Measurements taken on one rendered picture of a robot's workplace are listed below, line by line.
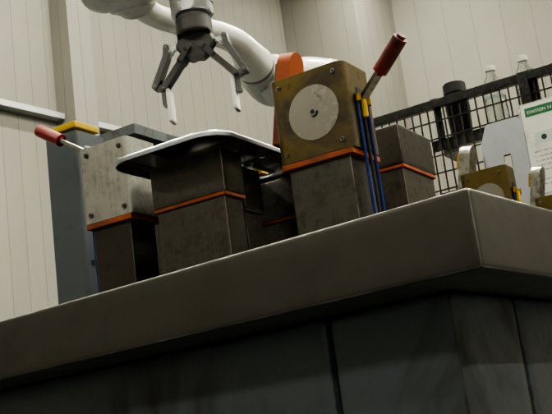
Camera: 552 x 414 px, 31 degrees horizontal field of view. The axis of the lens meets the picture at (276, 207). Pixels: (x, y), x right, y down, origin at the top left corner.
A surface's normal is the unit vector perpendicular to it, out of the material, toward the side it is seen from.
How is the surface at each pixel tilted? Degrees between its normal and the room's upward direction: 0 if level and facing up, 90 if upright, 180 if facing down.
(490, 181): 90
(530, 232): 90
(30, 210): 90
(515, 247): 90
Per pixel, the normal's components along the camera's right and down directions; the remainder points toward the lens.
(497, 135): -0.53, -0.14
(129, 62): 0.78, -0.25
